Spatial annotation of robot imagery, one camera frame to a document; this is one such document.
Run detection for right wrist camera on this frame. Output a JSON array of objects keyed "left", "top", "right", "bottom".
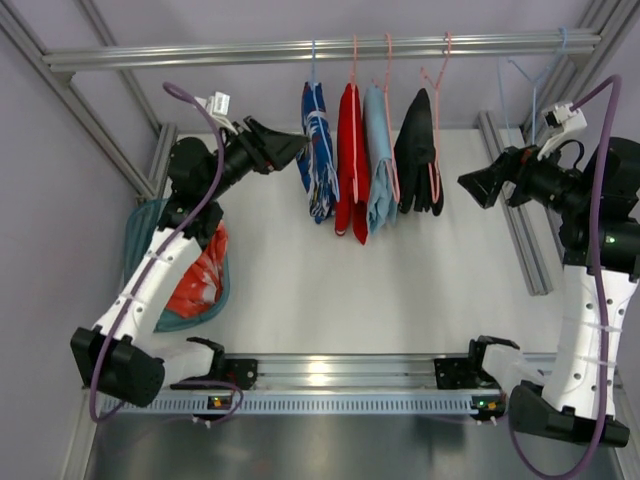
[{"left": 537, "top": 102, "right": 587, "bottom": 160}]

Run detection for red trousers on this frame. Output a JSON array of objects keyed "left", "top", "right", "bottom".
[{"left": 334, "top": 83, "right": 371, "bottom": 245}]

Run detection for aluminium hanging rail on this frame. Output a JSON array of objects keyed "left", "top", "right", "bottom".
[{"left": 43, "top": 28, "right": 602, "bottom": 73}]

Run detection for black trousers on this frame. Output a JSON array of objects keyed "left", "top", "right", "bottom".
[{"left": 394, "top": 88, "right": 444, "bottom": 216}]

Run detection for left aluminium frame strut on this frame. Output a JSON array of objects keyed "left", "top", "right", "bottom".
[{"left": 1, "top": 1, "right": 178, "bottom": 202}]

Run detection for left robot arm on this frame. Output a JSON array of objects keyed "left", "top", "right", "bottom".
[{"left": 70, "top": 117, "right": 308, "bottom": 407}]

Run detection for right aluminium frame strut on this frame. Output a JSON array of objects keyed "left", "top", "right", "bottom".
[{"left": 476, "top": 1, "right": 639, "bottom": 296}]

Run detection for red white garment in basket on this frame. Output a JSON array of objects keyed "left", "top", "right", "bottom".
[{"left": 167, "top": 222, "right": 228, "bottom": 321}]

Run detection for slotted cable duct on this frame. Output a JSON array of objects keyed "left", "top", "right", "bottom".
[{"left": 102, "top": 392, "right": 504, "bottom": 415}]

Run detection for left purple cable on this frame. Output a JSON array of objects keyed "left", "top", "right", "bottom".
[{"left": 88, "top": 81, "right": 245, "bottom": 426}]

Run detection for blue patterned trousers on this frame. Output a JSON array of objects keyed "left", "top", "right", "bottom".
[{"left": 296, "top": 81, "right": 341, "bottom": 225}]

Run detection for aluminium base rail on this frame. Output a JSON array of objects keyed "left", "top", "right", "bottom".
[{"left": 82, "top": 352, "right": 621, "bottom": 396}]

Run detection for light blue trousers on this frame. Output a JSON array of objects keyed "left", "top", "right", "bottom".
[{"left": 363, "top": 84, "right": 398, "bottom": 236}]

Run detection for teal plastic basket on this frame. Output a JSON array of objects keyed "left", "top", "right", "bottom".
[{"left": 124, "top": 199, "right": 231, "bottom": 333}]

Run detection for aluminium frame strut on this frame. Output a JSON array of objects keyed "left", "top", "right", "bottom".
[
  {"left": 1, "top": 1, "right": 178, "bottom": 202},
  {"left": 476, "top": 1, "right": 639, "bottom": 296}
]

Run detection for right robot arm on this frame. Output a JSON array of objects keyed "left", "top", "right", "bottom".
[{"left": 458, "top": 137, "right": 639, "bottom": 448}]

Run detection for light blue wire hanger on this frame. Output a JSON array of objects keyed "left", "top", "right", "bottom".
[{"left": 305, "top": 39, "right": 341, "bottom": 216}]

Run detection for empty blue hanger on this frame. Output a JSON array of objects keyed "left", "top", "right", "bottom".
[{"left": 496, "top": 26, "right": 568, "bottom": 144}]

